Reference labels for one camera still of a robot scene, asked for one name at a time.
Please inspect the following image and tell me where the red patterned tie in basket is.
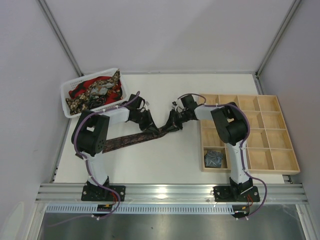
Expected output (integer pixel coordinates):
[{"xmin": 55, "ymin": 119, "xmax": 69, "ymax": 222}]
[{"xmin": 68, "ymin": 76, "xmax": 123, "ymax": 105}]

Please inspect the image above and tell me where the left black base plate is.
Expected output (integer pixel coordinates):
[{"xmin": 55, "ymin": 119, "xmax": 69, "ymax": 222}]
[{"xmin": 81, "ymin": 183, "xmax": 126, "ymax": 202}]

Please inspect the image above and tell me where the white plastic basket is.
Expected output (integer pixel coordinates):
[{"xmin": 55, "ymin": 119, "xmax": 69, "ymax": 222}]
[{"xmin": 60, "ymin": 68, "xmax": 129, "ymax": 119}]

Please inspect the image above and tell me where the aluminium rail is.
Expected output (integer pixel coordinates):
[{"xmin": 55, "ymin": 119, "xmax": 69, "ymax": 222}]
[{"xmin": 35, "ymin": 183, "xmax": 308, "ymax": 205}]

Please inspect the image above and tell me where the dark paisley necktie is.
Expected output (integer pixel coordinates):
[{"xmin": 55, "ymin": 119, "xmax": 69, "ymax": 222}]
[{"xmin": 102, "ymin": 126, "xmax": 183, "ymax": 153}]

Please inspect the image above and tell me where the rolled grey tie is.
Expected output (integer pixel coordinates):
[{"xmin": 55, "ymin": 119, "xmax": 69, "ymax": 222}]
[{"xmin": 204, "ymin": 150, "xmax": 224, "ymax": 168}]

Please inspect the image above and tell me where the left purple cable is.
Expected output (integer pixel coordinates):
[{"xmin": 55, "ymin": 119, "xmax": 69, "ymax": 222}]
[{"xmin": 48, "ymin": 91, "xmax": 141, "ymax": 227}]

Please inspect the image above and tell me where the left aluminium frame post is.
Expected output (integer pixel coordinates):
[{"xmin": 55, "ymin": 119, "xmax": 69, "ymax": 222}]
[{"xmin": 36, "ymin": 0, "xmax": 84, "ymax": 77}]

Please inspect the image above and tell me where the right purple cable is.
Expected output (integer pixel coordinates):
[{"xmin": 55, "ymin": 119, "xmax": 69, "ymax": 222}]
[{"xmin": 176, "ymin": 92, "xmax": 269, "ymax": 221}]

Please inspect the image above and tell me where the right aluminium frame post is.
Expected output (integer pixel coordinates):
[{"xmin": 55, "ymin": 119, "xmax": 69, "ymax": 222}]
[{"xmin": 255, "ymin": 0, "xmax": 304, "ymax": 78}]

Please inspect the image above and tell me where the white slotted cable duct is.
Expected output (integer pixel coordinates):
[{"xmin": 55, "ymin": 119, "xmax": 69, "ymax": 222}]
[{"xmin": 45, "ymin": 203, "xmax": 235, "ymax": 215}]

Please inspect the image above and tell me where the purple cable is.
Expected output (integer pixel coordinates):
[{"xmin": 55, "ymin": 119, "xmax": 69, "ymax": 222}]
[
  {"xmin": 48, "ymin": 91, "xmax": 141, "ymax": 227},
  {"xmin": 176, "ymin": 92, "xmax": 269, "ymax": 221}
]

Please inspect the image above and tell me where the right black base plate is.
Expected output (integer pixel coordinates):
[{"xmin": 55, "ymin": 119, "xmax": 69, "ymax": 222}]
[{"xmin": 213, "ymin": 185, "xmax": 261, "ymax": 203}]

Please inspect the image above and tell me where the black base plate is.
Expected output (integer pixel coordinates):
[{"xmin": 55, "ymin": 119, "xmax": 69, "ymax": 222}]
[
  {"xmin": 213, "ymin": 185, "xmax": 261, "ymax": 203},
  {"xmin": 81, "ymin": 183, "xmax": 126, "ymax": 202}
]

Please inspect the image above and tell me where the brown floral tie in basket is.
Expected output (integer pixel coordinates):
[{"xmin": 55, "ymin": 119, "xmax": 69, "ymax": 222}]
[{"xmin": 65, "ymin": 69, "xmax": 121, "ymax": 116}]

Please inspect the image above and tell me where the wooden compartment tray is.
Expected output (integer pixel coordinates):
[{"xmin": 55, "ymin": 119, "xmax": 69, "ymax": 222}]
[{"xmin": 198, "ymin": 94, "xmax": 300, "ymax": 175}]

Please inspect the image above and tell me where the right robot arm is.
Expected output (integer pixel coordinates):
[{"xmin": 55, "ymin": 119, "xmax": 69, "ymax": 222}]
[{"xmin": 164, "ymin": 93, "xmax": 254, "ymax": 200}]

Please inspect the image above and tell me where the aluminium frame post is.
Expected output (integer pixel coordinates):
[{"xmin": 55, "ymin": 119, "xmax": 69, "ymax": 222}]
[
  {"xmin": 255, "ymin": 0, "xmax": 304, "ymax": 78},
  {"xmin": 36, "ymin": 0, "xmax": 84, "ymax": 77}
]

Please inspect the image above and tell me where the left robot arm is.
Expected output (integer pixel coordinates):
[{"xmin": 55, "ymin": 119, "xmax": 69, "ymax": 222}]
[{"xmin": 71, "ymin": 94, "xmax": 160, "ymax": 202}]

